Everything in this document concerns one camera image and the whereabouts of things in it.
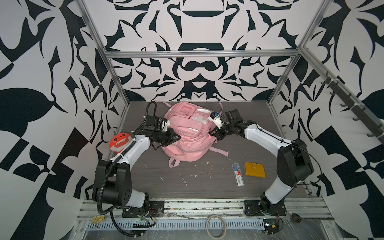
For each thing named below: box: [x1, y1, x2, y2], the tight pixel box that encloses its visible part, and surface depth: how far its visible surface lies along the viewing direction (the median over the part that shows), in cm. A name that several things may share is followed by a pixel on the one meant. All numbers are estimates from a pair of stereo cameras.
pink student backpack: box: [160, 102, 229, 168], surface depth 89 cm
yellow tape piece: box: [91, 215, 105, 224], surface depth 72 cm
